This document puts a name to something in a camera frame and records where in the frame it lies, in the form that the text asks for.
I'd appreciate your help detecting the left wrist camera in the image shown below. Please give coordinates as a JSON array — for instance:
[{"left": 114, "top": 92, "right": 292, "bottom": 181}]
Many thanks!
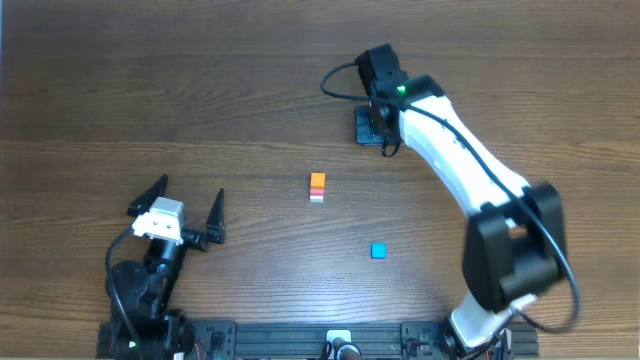
[{"left": 131, "top": 196, "right": 185, "bottom": 245}]

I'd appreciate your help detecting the mounting rail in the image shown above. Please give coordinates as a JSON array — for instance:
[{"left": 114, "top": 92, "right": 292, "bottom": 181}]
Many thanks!
[{"left": 97, "top": 319, "right": 541, "bottom": 360}]

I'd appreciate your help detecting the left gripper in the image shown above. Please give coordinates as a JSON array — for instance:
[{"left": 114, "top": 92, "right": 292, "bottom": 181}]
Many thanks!
[{"left": 127, "top": 173, "right": 227, "bottom": 253}]

